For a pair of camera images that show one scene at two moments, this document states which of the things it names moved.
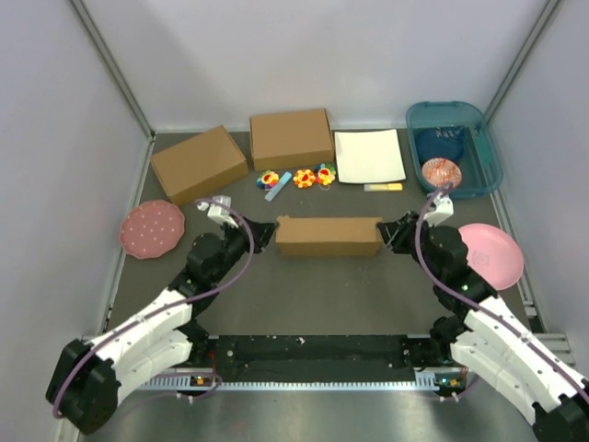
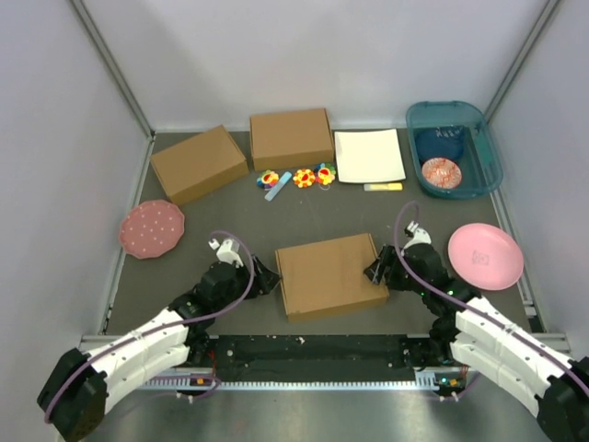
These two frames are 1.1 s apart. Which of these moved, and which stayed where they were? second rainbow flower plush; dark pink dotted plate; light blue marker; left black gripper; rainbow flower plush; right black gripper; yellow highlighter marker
Moved: right black gripper; left black gripper
Stayed: rainbow flower plush; light blue marker; second rainbow flower plush; dark pink dotted plate; yellow highlighter marker
